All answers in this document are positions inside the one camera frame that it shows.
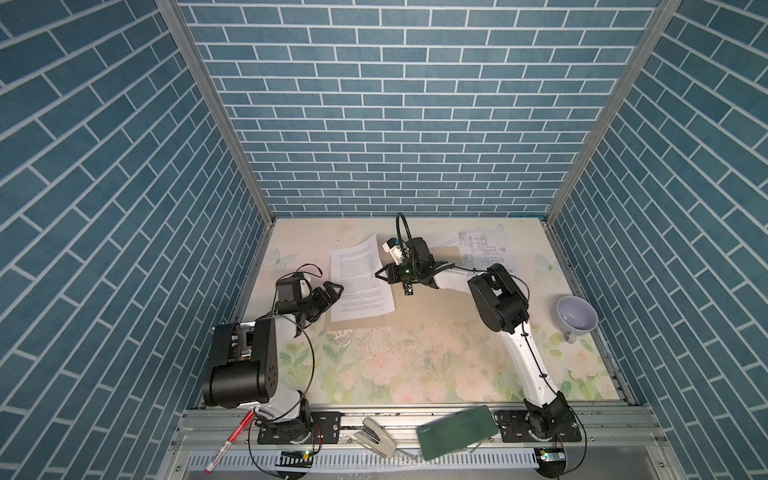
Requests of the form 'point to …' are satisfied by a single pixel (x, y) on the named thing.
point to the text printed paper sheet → (364, 293)
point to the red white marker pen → (241, 426)
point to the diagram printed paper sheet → (481, 249)
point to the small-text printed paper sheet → (455, 241)
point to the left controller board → (296, 459)
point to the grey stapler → (375, 436)
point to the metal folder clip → (408, 289)
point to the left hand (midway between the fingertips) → (336, 294)
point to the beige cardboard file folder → (427, 305)
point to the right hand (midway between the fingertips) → (374, 273)
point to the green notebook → (456, 432)
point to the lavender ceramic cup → (575, 317)
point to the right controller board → (551, 461)
